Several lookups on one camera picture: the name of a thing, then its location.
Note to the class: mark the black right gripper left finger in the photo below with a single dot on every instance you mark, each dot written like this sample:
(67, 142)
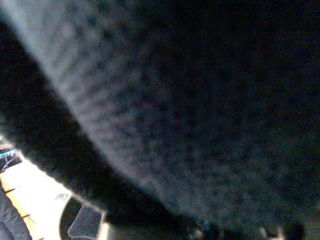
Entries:
(86, 222)

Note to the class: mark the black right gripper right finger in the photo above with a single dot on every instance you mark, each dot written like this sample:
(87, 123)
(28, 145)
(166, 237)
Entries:
(296, 232)

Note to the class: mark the perforated steel washer drum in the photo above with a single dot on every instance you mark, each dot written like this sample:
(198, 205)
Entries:
(150, 112)

